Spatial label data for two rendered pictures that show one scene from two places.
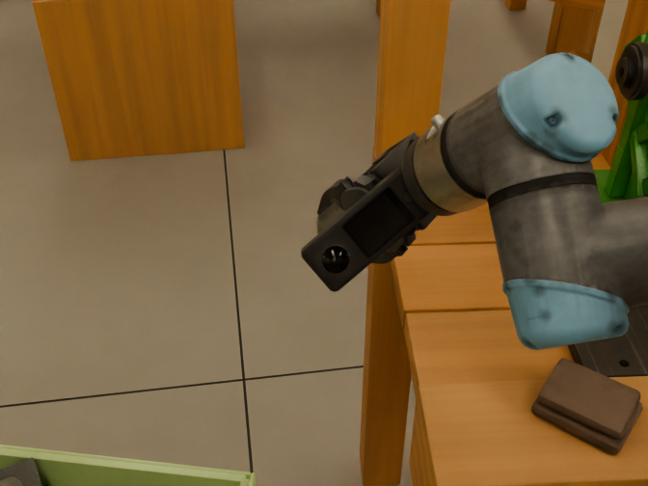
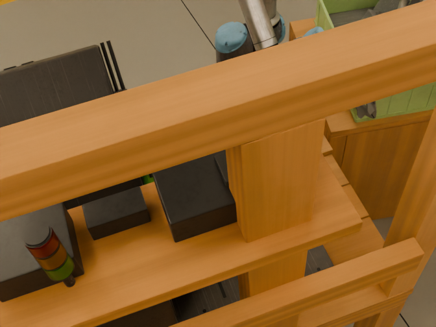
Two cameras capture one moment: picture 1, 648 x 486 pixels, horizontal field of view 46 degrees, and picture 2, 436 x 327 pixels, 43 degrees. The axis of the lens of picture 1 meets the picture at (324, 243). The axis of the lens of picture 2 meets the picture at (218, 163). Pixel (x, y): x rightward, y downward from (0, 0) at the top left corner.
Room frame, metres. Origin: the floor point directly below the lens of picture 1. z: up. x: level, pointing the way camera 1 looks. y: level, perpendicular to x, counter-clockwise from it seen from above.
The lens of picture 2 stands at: (1.66, -0.74, 2.50)
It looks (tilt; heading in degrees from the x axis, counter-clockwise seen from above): 54 degrees down; 169
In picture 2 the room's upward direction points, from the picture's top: 7 degrees counter-clockwise
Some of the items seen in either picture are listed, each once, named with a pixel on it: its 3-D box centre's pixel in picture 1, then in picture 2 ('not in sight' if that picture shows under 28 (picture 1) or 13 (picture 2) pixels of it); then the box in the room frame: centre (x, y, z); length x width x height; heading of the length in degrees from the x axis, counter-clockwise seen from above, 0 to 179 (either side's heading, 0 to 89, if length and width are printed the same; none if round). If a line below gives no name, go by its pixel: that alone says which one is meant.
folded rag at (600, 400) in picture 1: (588, 403); not in sight; (0.55, -0.29, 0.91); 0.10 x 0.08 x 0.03; 53
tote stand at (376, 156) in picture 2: not in sight; (355, 121); (0.14, 0.26, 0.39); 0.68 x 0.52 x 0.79; 173
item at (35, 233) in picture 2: not in sight; (40, 239); (1.15, -0.95, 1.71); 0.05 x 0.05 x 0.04
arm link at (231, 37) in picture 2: not in sight; (232, 44); (0.16, -0.34, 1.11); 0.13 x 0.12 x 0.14; 101
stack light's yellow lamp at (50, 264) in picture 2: not in sight; (48, 252); (1.15, -0.95, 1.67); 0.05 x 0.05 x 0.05
